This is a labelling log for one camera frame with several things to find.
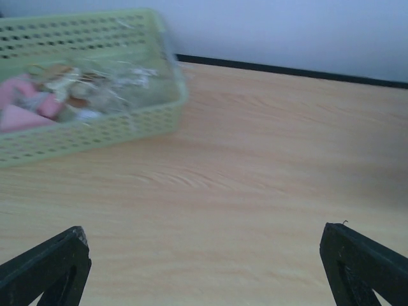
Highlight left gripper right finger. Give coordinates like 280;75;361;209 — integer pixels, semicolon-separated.
319;223;407;305

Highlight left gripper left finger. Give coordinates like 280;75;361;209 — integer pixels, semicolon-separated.
1;226;92;305

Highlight green plastic basket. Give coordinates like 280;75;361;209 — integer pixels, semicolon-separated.
1;9;188;168

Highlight pink ornaments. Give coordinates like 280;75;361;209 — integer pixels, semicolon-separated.
1;74;64;133

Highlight brown gingerbread ornament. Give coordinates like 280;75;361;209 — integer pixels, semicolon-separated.
38;64;106;109

